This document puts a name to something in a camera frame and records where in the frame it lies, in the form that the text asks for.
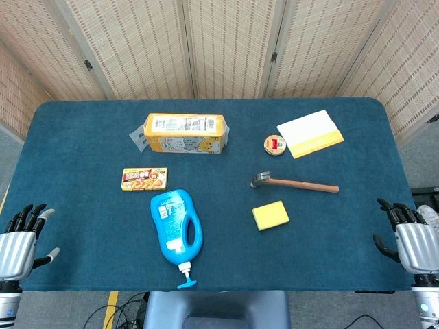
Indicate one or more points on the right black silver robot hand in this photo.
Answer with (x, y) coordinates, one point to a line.
(416, 245)

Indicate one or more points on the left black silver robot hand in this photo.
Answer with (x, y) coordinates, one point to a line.
(15, 250)

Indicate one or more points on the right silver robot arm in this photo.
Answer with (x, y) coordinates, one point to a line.
(427, 301)

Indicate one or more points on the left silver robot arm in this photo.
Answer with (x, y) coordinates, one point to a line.
(8, 306)

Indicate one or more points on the yellow sponge block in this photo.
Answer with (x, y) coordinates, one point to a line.
(271, 216)

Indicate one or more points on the black box on floor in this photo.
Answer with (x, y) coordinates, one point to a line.
(427, 195)

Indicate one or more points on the yellow floor tape strip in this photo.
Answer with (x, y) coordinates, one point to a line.
(3, 200)
(110, 310)

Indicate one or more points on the blue table cloth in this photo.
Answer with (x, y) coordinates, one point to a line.
(103, 212)

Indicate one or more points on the metal screen hinge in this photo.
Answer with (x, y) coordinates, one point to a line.
(88, 65)
(433, 118)
(273, 56)

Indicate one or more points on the yellow red curry box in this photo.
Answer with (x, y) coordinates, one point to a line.
(144, 179)

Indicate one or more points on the white yellow flat pad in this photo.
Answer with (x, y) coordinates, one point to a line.
(308, 132)

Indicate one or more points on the blue pump detergent bottle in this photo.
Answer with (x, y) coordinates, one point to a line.
(171, 226)

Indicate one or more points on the round red label tin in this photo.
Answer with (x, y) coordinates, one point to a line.
(275, 145)

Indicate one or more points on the yellow cat tissue pack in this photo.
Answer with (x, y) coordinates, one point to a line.
(187, 135)

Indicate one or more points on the woven folding screen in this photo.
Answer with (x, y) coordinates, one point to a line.
(223, 44)

